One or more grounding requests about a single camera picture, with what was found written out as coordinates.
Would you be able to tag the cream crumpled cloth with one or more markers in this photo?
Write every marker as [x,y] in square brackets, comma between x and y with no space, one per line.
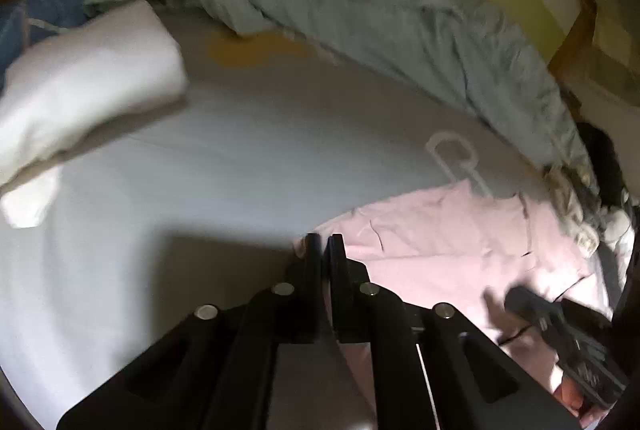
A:
[570,205]

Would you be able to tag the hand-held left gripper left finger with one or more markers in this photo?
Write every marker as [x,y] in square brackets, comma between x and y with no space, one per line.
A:
[312,255]

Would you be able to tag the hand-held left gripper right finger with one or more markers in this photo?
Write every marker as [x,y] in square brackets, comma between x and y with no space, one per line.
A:
[336,260]

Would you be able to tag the white folded cloth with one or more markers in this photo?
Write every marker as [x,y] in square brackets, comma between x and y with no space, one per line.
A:
[85,80]

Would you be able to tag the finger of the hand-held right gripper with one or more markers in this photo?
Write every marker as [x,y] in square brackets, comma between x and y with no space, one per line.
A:
[535,310]

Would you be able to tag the person's right hand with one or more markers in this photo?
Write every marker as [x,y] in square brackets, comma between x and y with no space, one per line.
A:
[572,402]

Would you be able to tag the grey-blue duvet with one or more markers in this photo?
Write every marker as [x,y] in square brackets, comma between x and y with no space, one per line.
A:
[350,0]

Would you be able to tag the pink printed T-shirt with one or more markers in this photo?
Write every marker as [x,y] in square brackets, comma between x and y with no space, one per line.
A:
[440,235]

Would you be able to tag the blue pillow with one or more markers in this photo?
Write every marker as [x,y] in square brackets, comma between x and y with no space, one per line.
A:
[35,5]

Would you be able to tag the black bag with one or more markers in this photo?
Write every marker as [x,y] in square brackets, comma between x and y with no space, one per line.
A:
[605,160]

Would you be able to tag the white plush toy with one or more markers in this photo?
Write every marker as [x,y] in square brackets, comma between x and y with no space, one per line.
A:
[617,225]

